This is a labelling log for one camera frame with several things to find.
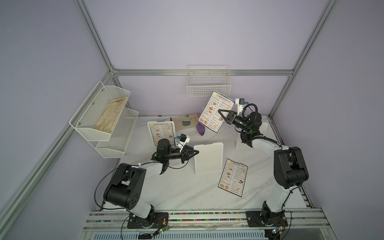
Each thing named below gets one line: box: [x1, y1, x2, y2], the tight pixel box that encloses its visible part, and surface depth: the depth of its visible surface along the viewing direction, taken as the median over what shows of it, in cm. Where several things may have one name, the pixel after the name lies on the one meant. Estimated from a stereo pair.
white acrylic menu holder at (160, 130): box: [147, 121, 176, 146], surface depth 94 cm
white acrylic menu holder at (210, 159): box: [194, 142, 224, 175], surface depth 83 cm
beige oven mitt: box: [171, 114, 197, 130], surface depth 117 cm
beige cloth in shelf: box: [93, 96, 128, 133], surface depth 80 cm
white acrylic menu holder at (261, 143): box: [253, 123, 277, 148], surface depth 67 cm
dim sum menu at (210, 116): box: [198, 90, 236, 133], surface depth 83 cm
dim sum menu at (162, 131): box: [149, 123, 175, 146], surface depth 94 cm
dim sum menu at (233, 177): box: [217, 158, 249, 198], surface depth 90 cm
